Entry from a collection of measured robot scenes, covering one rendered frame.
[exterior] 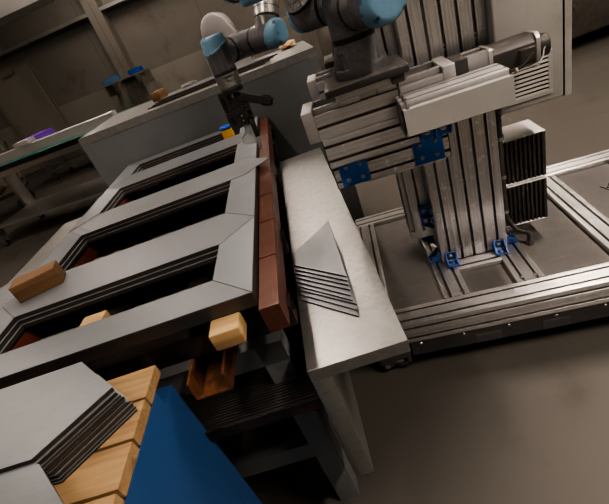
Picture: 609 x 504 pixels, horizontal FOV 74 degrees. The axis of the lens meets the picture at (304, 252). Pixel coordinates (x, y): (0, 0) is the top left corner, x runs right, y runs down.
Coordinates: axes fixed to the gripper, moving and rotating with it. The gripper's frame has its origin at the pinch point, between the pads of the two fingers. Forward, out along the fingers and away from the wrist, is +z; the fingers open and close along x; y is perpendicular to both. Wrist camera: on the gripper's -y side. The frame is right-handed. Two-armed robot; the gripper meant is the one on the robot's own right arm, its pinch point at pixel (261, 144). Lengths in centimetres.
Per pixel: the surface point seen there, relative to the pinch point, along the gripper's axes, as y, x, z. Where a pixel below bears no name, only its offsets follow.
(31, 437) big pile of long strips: 56, 88, 6
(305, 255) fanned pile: 3, 49, 19
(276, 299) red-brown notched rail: 13, 77, 8
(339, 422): 12, 83, 40
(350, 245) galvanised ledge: -9, 47, 22
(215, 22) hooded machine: -54, -718, -55
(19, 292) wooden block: 76, 33, 3
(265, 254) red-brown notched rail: 12, 59, 8
